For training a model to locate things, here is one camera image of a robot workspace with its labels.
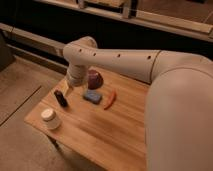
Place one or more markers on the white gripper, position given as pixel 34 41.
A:
pixel 76 76

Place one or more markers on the white ceramic cup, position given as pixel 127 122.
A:
pixel 51 119

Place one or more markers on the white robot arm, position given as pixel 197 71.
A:
pixel 179 104

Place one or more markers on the black eraser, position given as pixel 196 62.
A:
pixel 60 98

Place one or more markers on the blue sponge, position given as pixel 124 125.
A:
pixel 92 96

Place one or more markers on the dark red bowl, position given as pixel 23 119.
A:
pixel 95 80

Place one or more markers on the red chili pepper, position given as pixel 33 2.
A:
pixel 110 100

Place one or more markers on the wooden table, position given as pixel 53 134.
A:
pixel 114 138

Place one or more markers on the wooden shelf rail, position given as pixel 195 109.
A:
pixel 177 25

